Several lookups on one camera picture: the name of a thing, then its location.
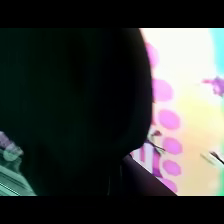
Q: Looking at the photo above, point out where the silver frame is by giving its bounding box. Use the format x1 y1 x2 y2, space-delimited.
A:
0 146 37 197

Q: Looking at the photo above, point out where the black garment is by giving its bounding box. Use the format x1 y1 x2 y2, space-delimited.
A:
0 27 155 197

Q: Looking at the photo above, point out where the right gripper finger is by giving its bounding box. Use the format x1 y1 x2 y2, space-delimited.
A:
120 154 178 197

